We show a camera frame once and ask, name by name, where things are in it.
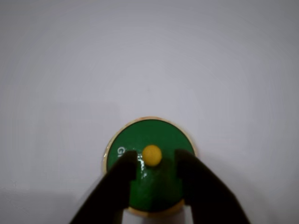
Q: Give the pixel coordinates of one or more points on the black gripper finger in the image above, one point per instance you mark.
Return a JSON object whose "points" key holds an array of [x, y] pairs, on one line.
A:
{"points": [[210, 198], [112, 193]]}

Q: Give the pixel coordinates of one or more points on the green round puzzle piece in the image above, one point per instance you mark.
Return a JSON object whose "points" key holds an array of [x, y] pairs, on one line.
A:
{"points": [[151, 133]]}

